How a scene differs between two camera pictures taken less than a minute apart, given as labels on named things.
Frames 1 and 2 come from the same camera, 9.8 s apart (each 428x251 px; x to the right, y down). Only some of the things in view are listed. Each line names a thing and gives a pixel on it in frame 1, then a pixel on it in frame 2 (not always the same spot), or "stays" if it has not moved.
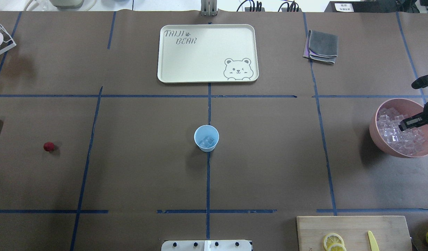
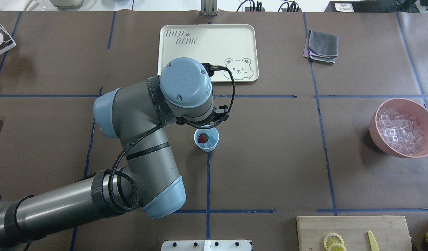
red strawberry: [48, 146] to [203, 138]
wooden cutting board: [390, 232] stays
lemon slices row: [334, 242] stays
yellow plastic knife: [374, 245] stays
